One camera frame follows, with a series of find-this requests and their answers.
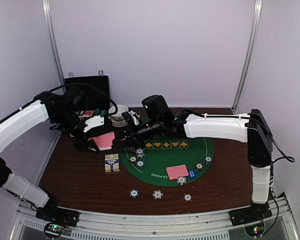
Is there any black poker chip case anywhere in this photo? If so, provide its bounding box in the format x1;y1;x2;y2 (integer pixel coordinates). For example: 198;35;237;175
64;75;111;114

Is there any blue small blind button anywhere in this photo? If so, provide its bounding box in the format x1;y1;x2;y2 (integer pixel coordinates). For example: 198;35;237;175
188;169;198;179

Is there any aluminium frame post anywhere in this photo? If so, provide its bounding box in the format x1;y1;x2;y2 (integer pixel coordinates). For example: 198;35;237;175
42;0;65;85
231;0;263;114

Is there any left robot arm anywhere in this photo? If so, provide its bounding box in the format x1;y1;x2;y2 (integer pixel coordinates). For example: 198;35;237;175
0;88;105;222

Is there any blue white poker chip stack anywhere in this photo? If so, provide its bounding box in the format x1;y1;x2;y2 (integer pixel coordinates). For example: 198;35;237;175
152;190;164;200

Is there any teal chip row in case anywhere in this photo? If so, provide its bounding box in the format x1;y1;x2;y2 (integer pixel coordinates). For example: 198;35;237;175
94;108;108;117

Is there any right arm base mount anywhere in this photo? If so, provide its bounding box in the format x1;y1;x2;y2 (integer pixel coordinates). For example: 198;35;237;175
229;206;273;226

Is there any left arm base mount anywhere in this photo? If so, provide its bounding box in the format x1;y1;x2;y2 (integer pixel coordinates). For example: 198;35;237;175
35;208;80;227

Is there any red playing card deck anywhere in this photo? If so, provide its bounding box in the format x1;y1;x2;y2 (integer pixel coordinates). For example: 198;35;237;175
88;131;115;151

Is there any teal poker chip stack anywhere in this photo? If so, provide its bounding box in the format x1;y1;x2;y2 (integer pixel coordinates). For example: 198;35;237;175
129;189;140;198

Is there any front aluminium rail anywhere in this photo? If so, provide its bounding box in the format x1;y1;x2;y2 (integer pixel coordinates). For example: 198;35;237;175
8;192;300;240

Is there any green round poker mat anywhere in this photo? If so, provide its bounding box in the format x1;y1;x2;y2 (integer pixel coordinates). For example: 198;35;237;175
119;135;214;187

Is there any gold striped card box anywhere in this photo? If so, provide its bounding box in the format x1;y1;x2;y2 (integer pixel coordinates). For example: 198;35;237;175
104;153;120;173

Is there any white ceramic bowl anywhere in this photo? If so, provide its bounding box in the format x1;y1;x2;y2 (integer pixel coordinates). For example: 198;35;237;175
108;104;129;121

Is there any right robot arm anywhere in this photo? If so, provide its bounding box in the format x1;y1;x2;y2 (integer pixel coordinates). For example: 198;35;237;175
113;109;273;221

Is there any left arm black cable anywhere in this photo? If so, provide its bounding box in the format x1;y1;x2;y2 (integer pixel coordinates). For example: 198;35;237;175
54;83;119;118

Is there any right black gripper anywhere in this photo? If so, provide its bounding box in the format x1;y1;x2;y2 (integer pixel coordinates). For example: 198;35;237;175
113;117;163;148

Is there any brown poker chip stack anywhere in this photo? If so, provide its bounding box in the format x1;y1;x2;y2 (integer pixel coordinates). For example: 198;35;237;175
183;193;193;202

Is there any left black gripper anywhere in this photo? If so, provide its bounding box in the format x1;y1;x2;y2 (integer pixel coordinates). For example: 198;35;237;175
52;109;100;154

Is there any white scalloped ceramic dish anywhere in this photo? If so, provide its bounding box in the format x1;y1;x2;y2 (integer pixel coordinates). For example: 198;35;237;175
108;113;128;128

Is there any red triangular all-in button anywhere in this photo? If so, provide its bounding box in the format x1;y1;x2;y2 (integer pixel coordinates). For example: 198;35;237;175
123;147;136;153

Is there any left aluminium frame post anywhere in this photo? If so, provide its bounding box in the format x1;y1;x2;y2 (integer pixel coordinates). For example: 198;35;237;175
42;0;65;85

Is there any right aluminium frame post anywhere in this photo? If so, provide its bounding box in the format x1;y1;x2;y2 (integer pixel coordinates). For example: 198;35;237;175
231;0;263;114

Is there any card deck in case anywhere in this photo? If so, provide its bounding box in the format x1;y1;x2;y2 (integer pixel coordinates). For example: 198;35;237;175
80;110;94;118

